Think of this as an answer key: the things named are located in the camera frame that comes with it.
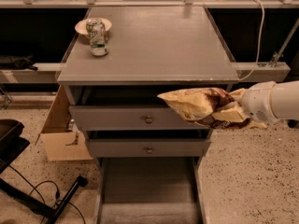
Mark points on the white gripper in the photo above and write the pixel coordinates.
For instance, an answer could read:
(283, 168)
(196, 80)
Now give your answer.
(257, 103)

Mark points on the brown chip bag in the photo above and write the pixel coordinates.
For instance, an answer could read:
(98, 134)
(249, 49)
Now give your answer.
(196, 105)

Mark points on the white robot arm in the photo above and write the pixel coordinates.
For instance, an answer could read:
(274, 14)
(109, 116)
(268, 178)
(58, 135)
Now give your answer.
(284, 100)

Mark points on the grey middle drawer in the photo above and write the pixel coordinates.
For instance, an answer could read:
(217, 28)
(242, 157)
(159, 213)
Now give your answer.
(149, 143)

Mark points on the grey drawer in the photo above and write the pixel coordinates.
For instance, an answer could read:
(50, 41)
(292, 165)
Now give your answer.
(149, 143)
(127, 108)
(149, 191)

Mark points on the grey drawer cabinet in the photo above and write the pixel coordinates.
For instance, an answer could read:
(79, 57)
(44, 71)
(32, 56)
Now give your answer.
(114, 99)

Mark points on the grey bottom drawer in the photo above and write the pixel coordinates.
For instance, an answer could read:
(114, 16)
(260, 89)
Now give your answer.
(149, 191)

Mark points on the grey top drawer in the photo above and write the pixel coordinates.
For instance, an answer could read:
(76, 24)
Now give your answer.
(127, 108)

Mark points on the green soda can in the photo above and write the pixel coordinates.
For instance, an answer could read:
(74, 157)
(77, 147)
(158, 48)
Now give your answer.
(97, 34)

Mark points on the open cardboard box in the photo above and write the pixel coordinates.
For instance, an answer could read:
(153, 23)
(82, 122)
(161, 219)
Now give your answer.
(61, 138)

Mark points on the small white plate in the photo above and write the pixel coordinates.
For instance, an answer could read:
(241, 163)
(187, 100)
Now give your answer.
(80, 27)

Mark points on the metal railing frame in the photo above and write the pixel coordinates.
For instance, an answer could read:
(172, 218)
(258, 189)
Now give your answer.
(151, 43)

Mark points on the black cloth on rail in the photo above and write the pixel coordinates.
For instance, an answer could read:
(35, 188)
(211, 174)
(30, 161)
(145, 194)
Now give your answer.
(17, 63)

